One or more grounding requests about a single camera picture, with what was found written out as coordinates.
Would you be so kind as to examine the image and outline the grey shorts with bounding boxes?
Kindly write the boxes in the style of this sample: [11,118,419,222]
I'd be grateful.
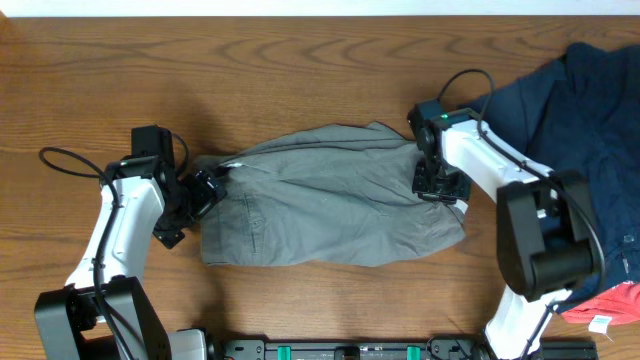
[195,122,465,267]

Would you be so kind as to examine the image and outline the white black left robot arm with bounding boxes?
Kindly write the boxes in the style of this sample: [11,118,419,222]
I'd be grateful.
[34,155,226,359]

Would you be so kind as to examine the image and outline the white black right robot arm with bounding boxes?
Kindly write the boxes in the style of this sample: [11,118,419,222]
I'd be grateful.
[407,100,605,359]

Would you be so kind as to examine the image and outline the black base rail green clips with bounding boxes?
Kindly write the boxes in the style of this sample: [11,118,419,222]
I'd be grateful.
[209,337,599,360]

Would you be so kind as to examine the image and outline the red garment with white tag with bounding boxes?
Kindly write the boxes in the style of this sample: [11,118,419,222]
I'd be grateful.
[561,282,639,335]

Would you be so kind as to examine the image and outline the navy blue shirt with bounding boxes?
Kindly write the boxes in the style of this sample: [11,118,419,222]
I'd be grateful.
[468,43,639,288]

